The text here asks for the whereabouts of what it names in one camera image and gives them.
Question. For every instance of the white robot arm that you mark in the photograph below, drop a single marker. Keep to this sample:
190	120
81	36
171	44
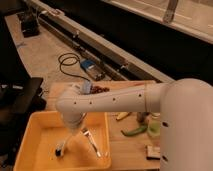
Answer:
185	106

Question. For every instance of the black box device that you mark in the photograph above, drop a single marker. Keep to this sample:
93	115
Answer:
29	25

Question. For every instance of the long metal rail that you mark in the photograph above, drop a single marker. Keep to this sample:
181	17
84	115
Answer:
105	47

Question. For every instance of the black-tipped brush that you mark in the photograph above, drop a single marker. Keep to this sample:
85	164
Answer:
59	151

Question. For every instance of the dark round vegetable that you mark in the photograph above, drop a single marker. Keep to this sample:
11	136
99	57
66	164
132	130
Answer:
142	117

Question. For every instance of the light green cup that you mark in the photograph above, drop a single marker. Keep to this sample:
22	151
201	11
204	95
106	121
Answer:
153	129

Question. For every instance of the yellow banana piece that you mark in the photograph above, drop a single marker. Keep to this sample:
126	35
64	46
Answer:
122	115

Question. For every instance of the dark square block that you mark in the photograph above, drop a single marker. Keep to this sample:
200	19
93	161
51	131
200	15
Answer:
152	152

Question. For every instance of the green chili pepper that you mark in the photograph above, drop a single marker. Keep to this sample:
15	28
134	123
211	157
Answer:
134	132

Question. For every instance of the blue electronic box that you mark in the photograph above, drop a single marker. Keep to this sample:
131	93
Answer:
92	70

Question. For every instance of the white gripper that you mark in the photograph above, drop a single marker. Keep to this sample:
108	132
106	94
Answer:
74	122

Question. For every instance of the black stand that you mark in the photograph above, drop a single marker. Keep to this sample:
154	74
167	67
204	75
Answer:
16	106

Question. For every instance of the yellow plastic tray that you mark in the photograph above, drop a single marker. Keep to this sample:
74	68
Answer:
45	131

